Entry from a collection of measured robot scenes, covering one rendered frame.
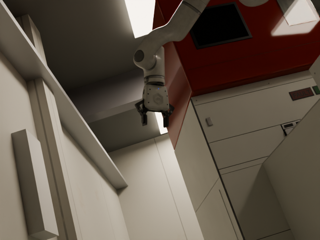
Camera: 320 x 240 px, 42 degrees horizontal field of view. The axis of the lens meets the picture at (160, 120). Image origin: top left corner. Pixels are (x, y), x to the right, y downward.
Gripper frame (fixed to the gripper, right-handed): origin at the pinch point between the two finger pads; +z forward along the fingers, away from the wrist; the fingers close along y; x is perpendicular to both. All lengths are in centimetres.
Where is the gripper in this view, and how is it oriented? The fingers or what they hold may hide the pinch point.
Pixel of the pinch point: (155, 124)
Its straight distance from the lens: 161.9
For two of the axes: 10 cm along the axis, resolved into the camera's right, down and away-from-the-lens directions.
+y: 8.9, 0.7, 4.5
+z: 0.2, 9.8, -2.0
